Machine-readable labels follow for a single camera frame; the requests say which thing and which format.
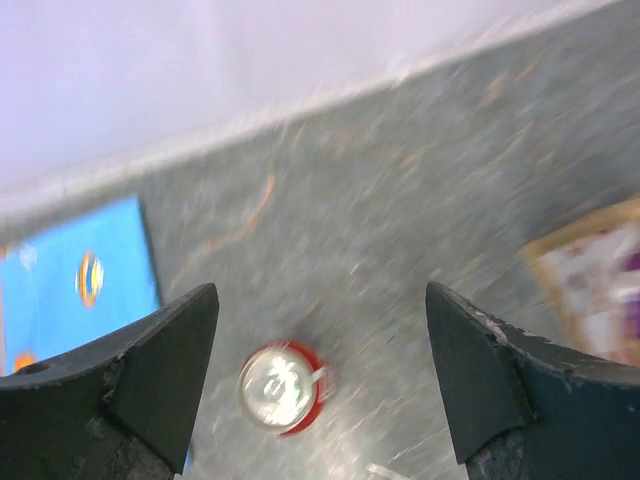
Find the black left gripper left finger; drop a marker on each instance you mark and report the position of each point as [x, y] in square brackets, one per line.
[121, 407]

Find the burlap canvas tote bag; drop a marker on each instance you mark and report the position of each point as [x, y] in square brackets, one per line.
[590, 270]

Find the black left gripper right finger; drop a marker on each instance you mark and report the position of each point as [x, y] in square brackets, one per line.
[519, 406]

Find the red cola can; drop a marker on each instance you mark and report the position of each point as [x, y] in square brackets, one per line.
[284, 386]

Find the blue patterned cloth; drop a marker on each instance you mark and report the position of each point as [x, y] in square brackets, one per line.
[74, 283]

